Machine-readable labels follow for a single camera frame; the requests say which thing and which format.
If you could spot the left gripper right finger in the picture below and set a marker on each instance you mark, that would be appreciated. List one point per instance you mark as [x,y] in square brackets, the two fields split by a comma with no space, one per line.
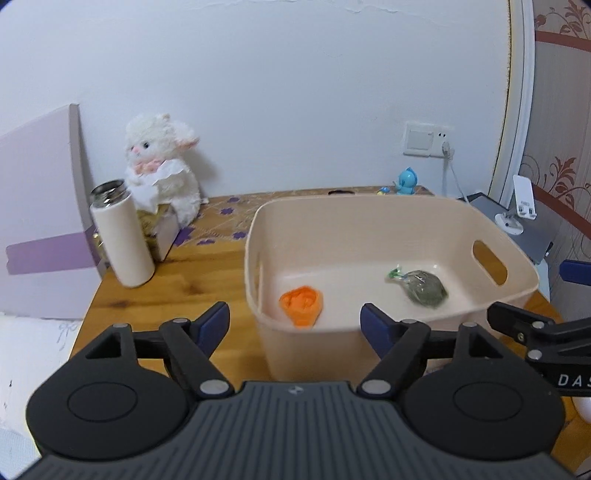
[404,348]

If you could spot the blue toy figurine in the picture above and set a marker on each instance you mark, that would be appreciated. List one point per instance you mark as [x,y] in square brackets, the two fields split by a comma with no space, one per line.
[407,182]

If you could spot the lilac headboard panel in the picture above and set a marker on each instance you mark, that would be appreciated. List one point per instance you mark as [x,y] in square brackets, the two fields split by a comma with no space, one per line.
[49,265]

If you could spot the gold tissue box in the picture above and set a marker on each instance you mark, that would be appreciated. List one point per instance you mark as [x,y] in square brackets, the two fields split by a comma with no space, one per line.
[159,230]

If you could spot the white plush lamb toy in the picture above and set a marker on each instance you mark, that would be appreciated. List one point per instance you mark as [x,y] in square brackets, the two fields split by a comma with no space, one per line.
[156,172]

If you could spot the beige plastic storage basket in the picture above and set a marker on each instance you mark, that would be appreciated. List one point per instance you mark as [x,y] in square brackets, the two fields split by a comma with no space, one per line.
[345,246]

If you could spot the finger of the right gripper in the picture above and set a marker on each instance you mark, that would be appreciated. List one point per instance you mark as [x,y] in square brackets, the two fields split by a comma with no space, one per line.
[576,272]
[524,325]

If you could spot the cream thermos bottle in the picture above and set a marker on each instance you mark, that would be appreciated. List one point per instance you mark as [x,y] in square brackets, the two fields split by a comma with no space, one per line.
[115,218]

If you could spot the white phone stand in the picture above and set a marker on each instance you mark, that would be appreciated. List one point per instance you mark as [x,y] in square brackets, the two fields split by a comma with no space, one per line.
[524,209]

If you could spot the white wall switch socket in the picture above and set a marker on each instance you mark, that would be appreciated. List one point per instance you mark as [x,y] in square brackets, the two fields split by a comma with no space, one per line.
[426,140]

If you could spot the grey laptop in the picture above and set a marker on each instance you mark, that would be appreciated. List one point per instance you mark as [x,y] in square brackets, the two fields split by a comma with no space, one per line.
[533,240]

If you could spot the green plastic bag packet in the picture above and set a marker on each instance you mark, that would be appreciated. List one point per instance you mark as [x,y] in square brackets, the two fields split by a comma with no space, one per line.
[422,287]

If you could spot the orange crumpled object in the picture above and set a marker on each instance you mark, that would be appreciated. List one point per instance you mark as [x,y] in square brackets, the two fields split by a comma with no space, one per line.
[303,306]

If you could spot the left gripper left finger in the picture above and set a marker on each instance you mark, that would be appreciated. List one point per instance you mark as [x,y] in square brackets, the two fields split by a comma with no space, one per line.
[185,347]

